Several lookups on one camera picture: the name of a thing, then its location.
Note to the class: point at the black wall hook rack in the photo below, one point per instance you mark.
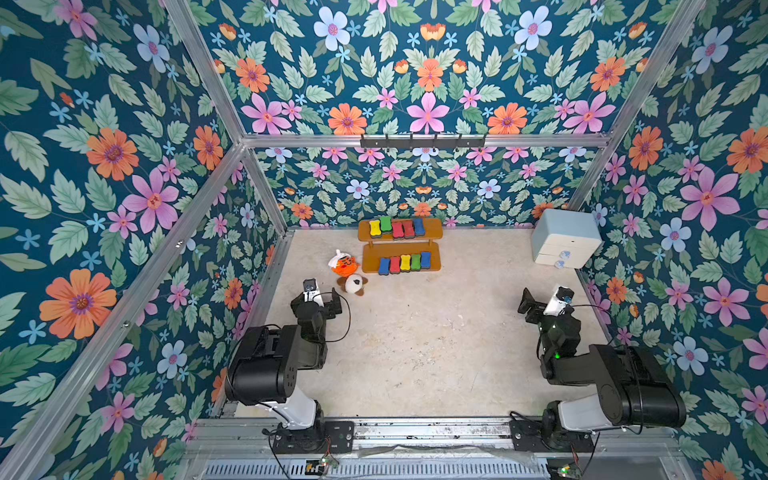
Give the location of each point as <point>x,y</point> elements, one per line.
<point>412,141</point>

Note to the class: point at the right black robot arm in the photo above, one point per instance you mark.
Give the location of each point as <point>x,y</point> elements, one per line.
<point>632,390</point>

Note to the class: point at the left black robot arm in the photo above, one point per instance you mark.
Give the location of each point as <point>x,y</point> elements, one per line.
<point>264,369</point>

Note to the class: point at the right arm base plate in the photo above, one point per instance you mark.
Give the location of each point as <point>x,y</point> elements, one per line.
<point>540,435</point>

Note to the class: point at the blue eraser top shelf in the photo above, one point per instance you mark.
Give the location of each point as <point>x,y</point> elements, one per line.
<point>419,227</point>

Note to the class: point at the yellow eraser top shelf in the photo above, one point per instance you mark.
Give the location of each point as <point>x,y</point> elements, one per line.
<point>375,228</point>

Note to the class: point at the wooden two-tier shelf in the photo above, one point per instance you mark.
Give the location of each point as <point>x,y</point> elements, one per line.
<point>386,246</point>

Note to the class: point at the yellow eraser shelf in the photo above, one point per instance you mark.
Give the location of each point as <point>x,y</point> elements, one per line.
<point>405,263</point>
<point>375,228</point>

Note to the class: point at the light blue drawer cabinet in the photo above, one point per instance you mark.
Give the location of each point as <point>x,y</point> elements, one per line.
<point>565,239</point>

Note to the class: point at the brown white plush toy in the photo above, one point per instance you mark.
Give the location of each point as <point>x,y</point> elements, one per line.
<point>353,284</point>

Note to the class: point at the red eraser top shelf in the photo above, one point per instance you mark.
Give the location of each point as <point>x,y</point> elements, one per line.
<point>398,231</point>
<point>408,229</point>

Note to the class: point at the blue eraser bottom shelf left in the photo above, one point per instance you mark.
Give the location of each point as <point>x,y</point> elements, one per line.
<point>384,266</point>

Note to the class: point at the yellow eraser bottom shelf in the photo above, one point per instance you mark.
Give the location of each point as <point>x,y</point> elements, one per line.
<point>405,263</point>

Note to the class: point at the red eraser shelf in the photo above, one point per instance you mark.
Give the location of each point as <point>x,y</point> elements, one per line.
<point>395,265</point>
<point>398,231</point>
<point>408,229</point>

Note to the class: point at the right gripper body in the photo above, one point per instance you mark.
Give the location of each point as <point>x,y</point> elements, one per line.
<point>537,306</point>

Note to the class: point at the red eraser bottom shelf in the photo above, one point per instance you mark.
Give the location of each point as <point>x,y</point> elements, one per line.
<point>395,265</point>

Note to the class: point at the orange plush pouch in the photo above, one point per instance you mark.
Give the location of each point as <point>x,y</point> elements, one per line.
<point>343,264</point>

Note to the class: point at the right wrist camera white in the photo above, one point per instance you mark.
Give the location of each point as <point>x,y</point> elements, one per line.
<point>560,302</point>

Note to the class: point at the aluminium front rail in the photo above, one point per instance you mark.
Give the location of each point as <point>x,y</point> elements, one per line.
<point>430,448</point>

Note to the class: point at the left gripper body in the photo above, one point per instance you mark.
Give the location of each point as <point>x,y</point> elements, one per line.
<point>326,312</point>

